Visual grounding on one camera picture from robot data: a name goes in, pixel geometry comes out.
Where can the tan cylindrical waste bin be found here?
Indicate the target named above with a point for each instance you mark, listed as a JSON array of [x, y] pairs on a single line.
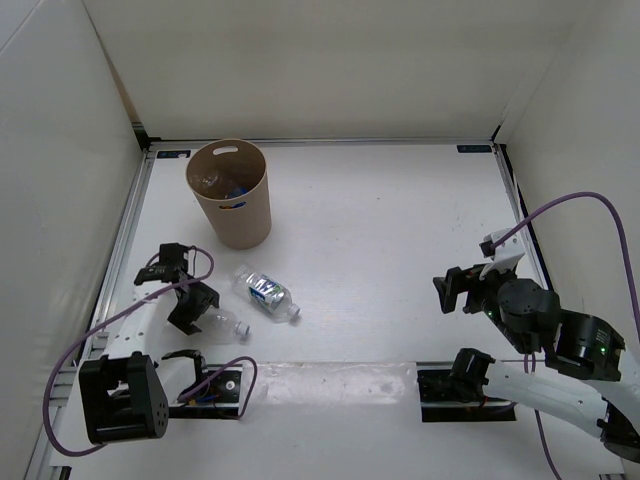
[[249, 223]]

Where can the blue corner sticker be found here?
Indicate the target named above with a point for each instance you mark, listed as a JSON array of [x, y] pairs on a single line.
[[173, 154], [473, 148]]

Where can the green blue label bottle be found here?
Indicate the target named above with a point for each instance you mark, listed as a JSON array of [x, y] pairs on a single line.
[[267, 294]]

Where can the clear unlabelled plastic bottle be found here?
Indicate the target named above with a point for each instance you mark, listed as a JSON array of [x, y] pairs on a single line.
[[223, 327]]

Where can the left blue corner sticker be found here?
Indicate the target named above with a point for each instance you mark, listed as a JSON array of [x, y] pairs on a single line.
[[173, 154]]

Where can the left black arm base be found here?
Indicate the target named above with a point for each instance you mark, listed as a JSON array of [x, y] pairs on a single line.
[[219, 401]]

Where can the right aluminium frame rail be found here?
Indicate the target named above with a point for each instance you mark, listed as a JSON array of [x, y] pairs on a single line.
[[520, 210]]

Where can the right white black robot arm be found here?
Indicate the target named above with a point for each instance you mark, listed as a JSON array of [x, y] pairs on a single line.
[[576, 345]]

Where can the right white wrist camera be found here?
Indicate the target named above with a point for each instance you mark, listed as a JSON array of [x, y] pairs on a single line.
[[504, 255]]

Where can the left aluminium frame rail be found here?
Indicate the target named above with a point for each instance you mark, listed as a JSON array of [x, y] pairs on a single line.
[[107, 299]]

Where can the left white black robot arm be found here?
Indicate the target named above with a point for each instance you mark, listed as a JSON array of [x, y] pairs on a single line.
[[127, 392]]

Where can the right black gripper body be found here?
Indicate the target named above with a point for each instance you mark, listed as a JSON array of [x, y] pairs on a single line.
[[481, 296]]

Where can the aluminium frame rail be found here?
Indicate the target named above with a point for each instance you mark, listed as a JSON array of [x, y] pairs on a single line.
[[520, 210], [107, 299]]

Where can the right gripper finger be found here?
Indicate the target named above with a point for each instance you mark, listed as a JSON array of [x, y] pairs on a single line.
[[448, 289], [457, 275]]

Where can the right blue corner sticker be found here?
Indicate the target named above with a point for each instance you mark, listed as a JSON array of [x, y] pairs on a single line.
[[473, 148]]

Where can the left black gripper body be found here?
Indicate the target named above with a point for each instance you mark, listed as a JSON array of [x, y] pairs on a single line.
[[183, 313]]

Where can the blue label plastic bottle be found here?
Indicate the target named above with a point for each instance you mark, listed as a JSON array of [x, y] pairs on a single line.
[[216, 186]]

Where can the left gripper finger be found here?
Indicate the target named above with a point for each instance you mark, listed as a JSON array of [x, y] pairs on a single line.
[[184, 321], [198, 299]]

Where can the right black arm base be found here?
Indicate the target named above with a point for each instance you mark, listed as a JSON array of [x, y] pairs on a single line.
[[441, 401]]

